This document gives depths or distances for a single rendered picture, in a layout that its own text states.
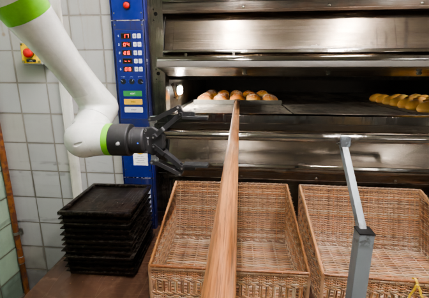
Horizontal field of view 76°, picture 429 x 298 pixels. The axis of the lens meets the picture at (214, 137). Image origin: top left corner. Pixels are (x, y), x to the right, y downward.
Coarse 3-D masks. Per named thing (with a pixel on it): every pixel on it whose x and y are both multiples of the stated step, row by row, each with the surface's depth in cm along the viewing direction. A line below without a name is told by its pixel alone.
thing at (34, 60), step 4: (20, 44) 125; (24, 44) 125; (20, 48) 125; (24, 48) 125; (20, 52) 126; (24, 56) 126; (32, 56) 126; (36, 56) 126; (24, 60) 126; (28, 60) 126; (32, 60) 126; (36, 60) 126; (40, 60) 126; (24, 64) 129; (28, 64) 128; (32, 64) 128; (36, 64) 128; (40, 64) 128; (44, 64) 128
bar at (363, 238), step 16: (352, 176) 85; (352, 192) 83; (352, 208) 82; (352, 240) 79; (368, 240) 75; (352, 256) 79; (368, 256) 76; (352, 272) 79; (368, 272) 77; (352, 288) 79
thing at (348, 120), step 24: (168, 120) 134; (192, 120) 133; (216, 120) 132; (240, 120) 131; (264, 120) 130; (288, 120) 129; (312, 120) 128; (336, 120) 127; (360, 120) 126; (384, 120) 125; (408, 120) 124
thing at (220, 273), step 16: (224, 176) 48; (224, 192) 41; (224, 208) 36; (224, 224) 32; (224, 240) 29; (208, 256) 28; (224, 256) 27; (208, 272) 25; (224, 272) 25; (208, 288) 23; (224, 288) 23
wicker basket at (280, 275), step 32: (192, 192) 136; (256, 192) 134; (288, 192) 128; (192, 224) 136; (288, 224) 127; (160, 256) 108; (192, 256) 122; (256, 256) 122; (288, 256) 122; (160, 288) 104; (192, 288) 103; (256, 288) 103; (288, 288) 93
